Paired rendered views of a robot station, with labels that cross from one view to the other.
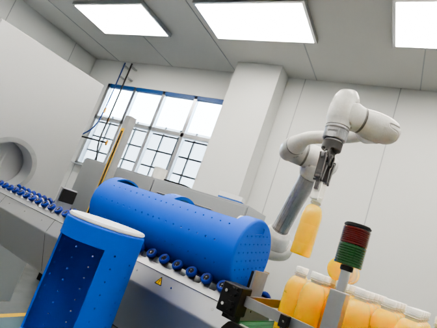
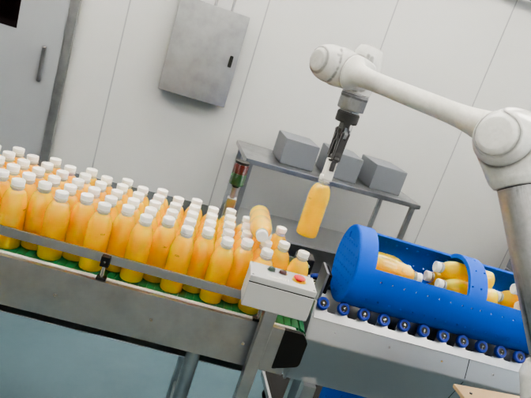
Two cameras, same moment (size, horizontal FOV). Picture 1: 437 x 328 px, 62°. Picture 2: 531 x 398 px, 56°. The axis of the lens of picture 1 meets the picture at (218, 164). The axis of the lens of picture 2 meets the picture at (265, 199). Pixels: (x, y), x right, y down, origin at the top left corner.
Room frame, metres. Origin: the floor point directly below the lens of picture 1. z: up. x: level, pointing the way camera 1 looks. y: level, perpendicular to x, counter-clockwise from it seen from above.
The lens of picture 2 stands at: (2.38, -1.66, 1.68)
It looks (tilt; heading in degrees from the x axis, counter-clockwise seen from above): 15 degrees down; 136
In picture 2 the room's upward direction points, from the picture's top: 18 degrees clockwise
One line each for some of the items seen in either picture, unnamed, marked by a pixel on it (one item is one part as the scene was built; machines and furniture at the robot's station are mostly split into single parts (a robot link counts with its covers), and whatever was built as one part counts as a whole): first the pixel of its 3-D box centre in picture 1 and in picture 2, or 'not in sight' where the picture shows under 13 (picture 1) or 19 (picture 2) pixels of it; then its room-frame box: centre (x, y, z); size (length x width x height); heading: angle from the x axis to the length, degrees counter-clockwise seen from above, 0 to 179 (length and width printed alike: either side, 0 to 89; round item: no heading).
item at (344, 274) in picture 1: (349, 257); (237, 179); (0.85, -0.36, 1.18); 0.06 x 0.06 x 0.16
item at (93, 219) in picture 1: (108, 224); not in sight; (1.34, 0.30, 1.03); 0.28 x 0.28 x 0.01
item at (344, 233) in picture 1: (355, 237); (241, 168); (0.85, -0.36, 1.23); 0.06 x 0.06 x 0.04
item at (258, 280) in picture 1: (254, 287); (322, 283); (1.37, -0.28, 0.99); 0.10 x 0.02 x 0.12; 143
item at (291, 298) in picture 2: not in sight; (277, 290); (1.48, -0.62, 1.05); 0.20 x 0.10 x 0.10; 53
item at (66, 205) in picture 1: (64, 202); not in sight; (2.18, 0.78, 1.00); 0.10 x 0.04 x 0.15; 143
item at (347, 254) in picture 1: (350, 255); (238, 178); (0.85, -0.36, 1.18); 0.06 x 0.06 x 0.05
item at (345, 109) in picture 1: (346, 110); (361, 69); (1.31, -0.39, 1.73); 0.13 x 0.11 x 0.16; 95
